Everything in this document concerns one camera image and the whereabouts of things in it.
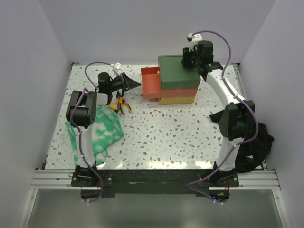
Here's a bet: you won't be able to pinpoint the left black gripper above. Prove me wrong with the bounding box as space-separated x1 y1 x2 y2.
108 72 141 93

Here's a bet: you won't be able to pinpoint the orange black pliers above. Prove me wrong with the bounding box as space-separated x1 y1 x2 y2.
116 91 132 115

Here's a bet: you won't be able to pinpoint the orange drawer box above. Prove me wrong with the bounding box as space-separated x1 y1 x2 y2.
141 67 198 99

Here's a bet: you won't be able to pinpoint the yellow handled screwdriver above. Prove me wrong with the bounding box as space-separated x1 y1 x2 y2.
109 103 118 113

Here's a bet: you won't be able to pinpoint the yellow drawer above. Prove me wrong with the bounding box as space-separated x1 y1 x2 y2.
159 96 195 105

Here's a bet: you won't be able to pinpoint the green white cloth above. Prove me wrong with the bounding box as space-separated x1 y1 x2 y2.
66 105 124 166

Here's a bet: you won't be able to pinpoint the green drawer box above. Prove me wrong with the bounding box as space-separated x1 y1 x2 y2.
158 55 201 90

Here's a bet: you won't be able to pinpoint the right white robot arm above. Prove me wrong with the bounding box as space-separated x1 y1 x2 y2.
182 38 255 187

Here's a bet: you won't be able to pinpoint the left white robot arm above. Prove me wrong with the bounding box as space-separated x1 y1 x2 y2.
66 72 141 168

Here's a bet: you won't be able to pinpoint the black cloth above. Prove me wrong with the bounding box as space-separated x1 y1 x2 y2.
210 108 274 173

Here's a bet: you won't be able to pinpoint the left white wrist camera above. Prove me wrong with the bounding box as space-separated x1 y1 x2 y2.
110 62 121 75

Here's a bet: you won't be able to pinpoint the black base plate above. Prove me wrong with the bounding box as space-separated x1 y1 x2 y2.
70 166 239 201

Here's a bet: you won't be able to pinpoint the aluminium rail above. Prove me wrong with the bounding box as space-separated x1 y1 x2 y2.
31 170 281 190

